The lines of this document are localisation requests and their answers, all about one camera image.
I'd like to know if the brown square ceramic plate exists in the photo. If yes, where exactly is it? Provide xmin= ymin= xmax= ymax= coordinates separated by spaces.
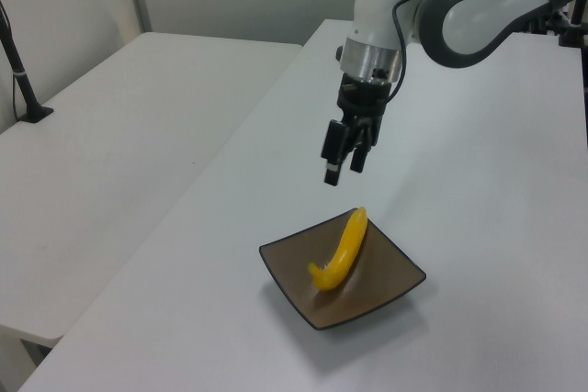
xmin=257 ymin=207 xmax=428 ymax=332

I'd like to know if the yellow banana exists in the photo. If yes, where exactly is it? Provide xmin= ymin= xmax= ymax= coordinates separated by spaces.
xmin=306 ymin=206 xmax=370 ymax=293

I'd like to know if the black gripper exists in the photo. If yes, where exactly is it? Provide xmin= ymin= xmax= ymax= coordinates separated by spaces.
xmin=320 ymin=72 xmax=392 ymax=188

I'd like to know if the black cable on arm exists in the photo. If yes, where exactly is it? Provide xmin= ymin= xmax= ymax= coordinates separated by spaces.
xmin=382 ymin=0 xmax=438 ymax=102

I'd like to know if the black mounting bracket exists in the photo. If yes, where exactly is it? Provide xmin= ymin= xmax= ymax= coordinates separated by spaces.
xmin=527 ymin=0 xmax=588 ymax=50

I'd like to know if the white side table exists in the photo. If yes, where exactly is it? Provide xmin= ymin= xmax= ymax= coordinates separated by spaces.
xmin=0 ymin=31 xmax=304 ymax=350

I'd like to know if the black pole with base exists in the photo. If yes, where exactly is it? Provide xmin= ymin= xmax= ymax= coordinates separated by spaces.
xmin=0 ymin=0 xmax=55 ymax=125

